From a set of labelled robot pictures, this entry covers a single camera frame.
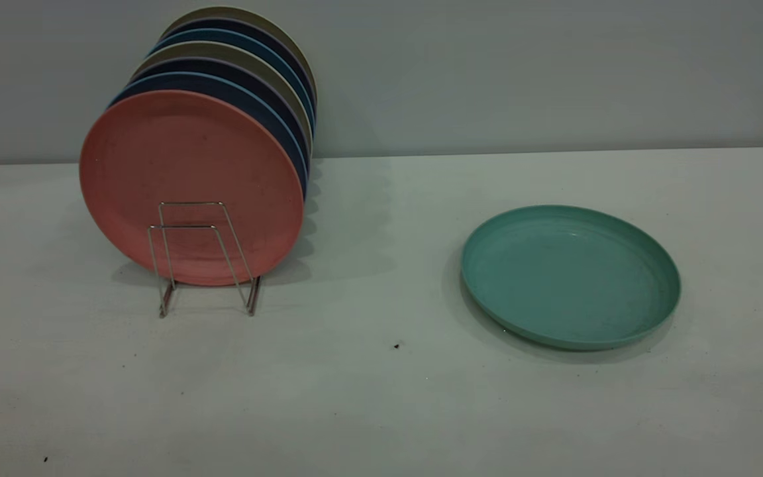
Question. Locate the teal blue plastic plate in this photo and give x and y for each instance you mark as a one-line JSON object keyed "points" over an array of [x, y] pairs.
{"points": [[236, 38]]}

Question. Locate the dark purple plate lavender rim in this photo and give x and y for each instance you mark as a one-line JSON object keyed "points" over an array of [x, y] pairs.
{"points": [[249, 26], [236, 67]]}

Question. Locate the green plastic plate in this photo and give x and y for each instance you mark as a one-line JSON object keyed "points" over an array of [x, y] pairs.
{"points": [[567, 278]]}

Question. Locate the pink plastic plate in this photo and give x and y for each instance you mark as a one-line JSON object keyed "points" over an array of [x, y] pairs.
{"points": [[189, 165]]}

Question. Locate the beige plastic plate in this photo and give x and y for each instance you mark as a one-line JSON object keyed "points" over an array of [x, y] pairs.
{"points": [[222, 50], [236, 12]]}

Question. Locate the navy plate light blue rim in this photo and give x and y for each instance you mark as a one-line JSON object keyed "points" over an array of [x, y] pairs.
{"points": [[236, 91]]}

